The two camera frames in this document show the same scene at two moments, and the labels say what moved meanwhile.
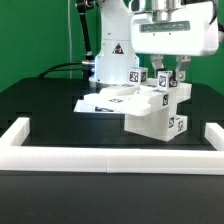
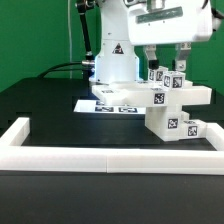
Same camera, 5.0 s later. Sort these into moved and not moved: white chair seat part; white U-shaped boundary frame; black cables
Moved: white chair seat part
Not moved: white U-shaped boundary frame; black cables
